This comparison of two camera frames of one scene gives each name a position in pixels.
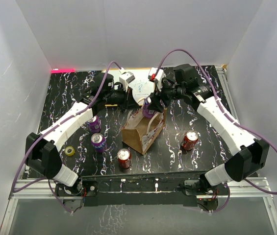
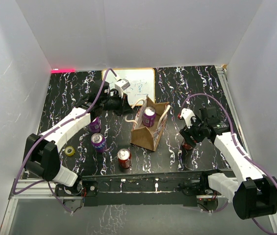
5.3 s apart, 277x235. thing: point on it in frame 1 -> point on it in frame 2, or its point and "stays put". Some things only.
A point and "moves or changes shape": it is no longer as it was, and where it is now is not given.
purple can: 147,113 -> 148,116
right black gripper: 156,97 -> 187,133
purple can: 94,124 stays put
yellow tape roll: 69,153 stays put
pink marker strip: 63,70 stays put
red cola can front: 124,157 stays put
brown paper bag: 140,132 moves or changes shape
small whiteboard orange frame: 141,87 stays put
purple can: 98,142 stays put
